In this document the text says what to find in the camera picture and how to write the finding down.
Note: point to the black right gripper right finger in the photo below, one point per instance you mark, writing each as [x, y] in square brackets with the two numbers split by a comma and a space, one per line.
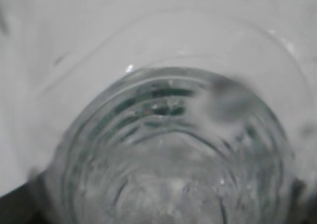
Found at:
[303, 209]

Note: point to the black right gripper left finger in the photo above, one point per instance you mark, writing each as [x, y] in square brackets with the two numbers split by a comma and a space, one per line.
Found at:
[25, 204]

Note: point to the clear plastic water bottle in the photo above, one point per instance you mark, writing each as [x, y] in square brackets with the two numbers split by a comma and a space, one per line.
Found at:
[182, 116]

